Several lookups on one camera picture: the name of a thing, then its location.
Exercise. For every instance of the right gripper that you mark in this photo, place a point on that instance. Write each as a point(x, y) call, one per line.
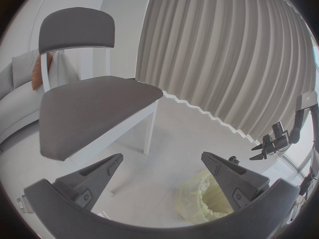
point(276, 146)

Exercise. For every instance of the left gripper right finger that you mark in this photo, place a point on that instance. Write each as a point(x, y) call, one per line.
point(231, 178)

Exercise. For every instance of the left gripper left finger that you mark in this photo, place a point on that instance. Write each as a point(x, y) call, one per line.
point(99, 175)

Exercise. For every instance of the yellow plastic bag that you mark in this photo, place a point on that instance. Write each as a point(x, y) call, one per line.
point(184, 190)

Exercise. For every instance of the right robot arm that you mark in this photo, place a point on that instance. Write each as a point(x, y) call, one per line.
point(306, 101)

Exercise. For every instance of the crumpled black plastic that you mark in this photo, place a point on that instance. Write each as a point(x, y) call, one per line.
point(234, 159)

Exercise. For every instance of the grey and white chair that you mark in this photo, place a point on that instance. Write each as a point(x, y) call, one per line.
point(94, 103)

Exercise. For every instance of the pale grey sofa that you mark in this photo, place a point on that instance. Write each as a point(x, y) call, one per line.
point(15, 113)

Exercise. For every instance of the pale grey curtain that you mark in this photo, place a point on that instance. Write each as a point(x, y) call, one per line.
point(211, 58)

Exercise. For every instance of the white cushion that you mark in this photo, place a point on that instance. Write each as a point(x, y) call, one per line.
point(62, 71)

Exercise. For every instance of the orange cushion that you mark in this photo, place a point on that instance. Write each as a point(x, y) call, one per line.
point(37, 76)

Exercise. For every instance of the pale grey cushion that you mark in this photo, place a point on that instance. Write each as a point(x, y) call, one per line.
point(23, 68)

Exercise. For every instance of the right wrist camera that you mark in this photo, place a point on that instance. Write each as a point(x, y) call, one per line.
point(268, 138)

